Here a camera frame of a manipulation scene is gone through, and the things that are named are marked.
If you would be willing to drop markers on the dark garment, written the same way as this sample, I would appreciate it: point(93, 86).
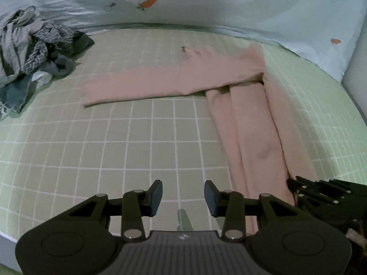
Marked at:
point(83, 44)

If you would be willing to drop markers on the green grid bed sheet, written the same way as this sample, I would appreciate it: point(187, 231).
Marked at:
point(114, 137)

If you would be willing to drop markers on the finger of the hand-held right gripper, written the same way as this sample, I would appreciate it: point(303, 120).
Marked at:
point(304, 190)
point(324, 184)

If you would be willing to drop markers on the grey blue cloth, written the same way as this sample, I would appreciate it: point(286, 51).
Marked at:
point(63, 64)

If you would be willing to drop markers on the carrot print quilt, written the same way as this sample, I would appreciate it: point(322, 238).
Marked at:
point(229, 5)

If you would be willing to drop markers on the pink garment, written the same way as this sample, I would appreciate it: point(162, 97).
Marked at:
point(252, 126)

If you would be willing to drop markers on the person's right hand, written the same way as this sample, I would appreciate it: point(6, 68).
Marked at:
point(357, 237)

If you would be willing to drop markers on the white cloth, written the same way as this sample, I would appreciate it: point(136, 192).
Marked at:
point(41, 78)

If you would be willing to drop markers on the denim jeans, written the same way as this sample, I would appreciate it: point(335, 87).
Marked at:
point(14, 96)

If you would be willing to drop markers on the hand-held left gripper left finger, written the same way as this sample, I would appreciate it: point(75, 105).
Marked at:
point(155, 198)

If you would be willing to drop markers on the striped grey garment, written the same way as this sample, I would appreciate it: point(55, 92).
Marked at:
point(14, 40)

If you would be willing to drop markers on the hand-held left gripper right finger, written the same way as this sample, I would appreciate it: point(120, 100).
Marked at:
point(211, 198)

